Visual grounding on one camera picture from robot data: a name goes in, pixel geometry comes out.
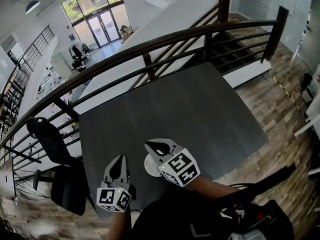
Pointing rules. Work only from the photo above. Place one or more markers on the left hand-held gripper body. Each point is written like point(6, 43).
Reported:
point(110, 199)

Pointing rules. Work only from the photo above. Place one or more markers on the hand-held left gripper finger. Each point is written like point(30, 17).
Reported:
point(125, 170)
point(108, 171)

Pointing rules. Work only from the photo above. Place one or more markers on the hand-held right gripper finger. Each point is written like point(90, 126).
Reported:
point(154, 156)
point(163, 140)

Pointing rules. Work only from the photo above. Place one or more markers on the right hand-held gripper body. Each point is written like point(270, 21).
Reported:
point(181, 167)

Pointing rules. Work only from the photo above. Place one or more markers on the white round pad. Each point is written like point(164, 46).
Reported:
point(150, 168)

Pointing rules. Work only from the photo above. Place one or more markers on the person's right forearm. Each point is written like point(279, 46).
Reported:
point(212, 187)

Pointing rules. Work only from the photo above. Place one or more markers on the person's left forearm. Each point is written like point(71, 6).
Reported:
point(122, 225)

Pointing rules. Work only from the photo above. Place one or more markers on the black office chair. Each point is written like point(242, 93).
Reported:
point(62, 181)

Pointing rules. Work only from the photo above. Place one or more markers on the person's black clothing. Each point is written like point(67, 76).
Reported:
point(165, 221)

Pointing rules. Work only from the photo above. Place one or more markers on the dark wooden metal railing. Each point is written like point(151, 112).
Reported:
point(155, 50)

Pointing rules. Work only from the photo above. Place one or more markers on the black equipment bag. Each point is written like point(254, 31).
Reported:
point(262, 224)

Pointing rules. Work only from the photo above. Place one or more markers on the white cabinet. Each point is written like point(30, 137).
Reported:
point(6, 179)

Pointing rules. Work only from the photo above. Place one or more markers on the dark staircase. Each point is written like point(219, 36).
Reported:
point(235, 51)

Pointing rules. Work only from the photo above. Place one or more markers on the cardboard boxes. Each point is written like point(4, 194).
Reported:
point(126, 32)

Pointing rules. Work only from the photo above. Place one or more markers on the glass double door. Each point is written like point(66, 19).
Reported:
point(103, 28)

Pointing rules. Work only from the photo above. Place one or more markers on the yellow black floor tape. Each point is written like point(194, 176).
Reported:
point(290, 96)

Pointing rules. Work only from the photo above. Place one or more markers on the black metal balcony railing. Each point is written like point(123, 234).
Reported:
point(27, 59)

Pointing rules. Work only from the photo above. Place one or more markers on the small black chair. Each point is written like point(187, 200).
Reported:
point(306, 85)

